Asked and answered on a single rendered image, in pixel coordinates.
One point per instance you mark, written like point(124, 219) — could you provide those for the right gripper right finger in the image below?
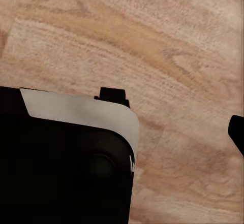
point(236, 131)

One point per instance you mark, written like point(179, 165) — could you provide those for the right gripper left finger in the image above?
point(12, 132)

